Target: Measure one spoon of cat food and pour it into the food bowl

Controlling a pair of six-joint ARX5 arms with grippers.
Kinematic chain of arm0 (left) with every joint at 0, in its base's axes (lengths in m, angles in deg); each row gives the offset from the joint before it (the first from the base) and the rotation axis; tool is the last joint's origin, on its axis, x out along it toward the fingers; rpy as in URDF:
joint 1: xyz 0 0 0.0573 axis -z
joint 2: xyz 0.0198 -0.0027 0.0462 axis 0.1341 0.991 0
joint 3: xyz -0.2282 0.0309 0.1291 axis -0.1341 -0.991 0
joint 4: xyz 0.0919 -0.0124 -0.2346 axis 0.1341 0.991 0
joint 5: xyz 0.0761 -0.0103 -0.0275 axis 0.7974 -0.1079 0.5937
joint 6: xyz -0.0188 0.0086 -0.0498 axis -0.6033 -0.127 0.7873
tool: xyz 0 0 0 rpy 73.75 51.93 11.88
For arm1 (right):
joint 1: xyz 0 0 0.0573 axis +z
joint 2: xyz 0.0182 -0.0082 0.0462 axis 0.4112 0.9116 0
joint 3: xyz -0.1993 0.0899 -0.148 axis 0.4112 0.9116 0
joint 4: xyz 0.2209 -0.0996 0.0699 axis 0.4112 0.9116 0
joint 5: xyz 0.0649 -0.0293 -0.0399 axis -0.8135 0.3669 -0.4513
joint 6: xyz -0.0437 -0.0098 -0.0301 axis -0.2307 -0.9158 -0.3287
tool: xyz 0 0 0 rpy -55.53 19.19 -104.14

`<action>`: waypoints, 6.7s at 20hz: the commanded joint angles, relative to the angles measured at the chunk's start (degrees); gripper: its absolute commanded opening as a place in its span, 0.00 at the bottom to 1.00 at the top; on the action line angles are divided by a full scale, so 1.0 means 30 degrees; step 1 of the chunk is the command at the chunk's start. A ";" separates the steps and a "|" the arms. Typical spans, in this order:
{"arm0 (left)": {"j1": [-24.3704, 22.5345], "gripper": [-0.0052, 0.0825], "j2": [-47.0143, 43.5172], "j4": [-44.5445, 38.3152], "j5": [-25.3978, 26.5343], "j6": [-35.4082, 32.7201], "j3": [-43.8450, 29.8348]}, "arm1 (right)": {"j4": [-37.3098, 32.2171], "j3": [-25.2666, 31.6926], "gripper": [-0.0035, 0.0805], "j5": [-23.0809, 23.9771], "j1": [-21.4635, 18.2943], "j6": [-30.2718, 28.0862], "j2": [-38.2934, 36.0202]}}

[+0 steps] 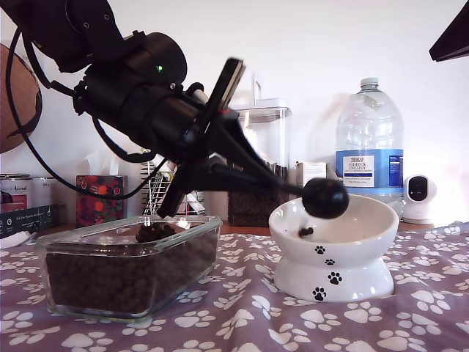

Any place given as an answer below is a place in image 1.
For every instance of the floral tissue box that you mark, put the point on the floral tissue box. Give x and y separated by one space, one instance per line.
99 209

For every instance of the plain white tin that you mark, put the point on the plain white tin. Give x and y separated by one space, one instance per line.
45 190

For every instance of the small white printed carton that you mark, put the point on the small white printed carton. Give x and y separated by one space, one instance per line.
311 179

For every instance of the tall clear storage jar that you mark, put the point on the tall clear storage jar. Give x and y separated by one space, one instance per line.
271 139

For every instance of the dark kibble stock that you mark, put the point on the dark kibble stock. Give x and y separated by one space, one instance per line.
256 209

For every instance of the large clear water bottle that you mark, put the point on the large clear water bottle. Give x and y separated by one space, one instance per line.
366 139

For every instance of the dark green printed box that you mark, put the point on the dark green printed box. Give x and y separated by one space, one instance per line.
29 220

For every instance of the white tissue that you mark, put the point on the white tissue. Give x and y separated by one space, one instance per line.
102 163

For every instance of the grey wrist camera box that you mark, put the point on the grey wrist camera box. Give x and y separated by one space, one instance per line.
198 95

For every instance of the small white round camera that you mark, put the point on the small white round camera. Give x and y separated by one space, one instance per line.
417 198

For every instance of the white tin red label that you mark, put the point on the white tin red label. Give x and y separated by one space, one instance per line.
14 190

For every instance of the white jar lid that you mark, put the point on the white jar lid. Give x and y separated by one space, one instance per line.
271 106

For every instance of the black measuring spoon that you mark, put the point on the black measuring spoon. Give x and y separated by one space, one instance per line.
326 198

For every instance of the brown round board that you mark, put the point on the brown round board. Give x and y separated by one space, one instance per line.
22 110

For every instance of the white raised cat bowl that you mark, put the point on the white raised cat bowl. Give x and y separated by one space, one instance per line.
366 234

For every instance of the purple paw print cloth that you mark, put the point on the purple paw print cloth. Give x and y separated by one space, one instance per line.
256 322

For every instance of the rectangular glass container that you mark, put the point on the rectangular glass container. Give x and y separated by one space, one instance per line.
183 229

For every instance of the small kibble portion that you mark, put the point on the small kibble portion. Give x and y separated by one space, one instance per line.
306 232

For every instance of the large brown kibble heap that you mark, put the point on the large brown kibble heap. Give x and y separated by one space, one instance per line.
110 278

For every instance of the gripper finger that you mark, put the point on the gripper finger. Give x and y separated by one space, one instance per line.
238 146
456 25
458 49
220 183

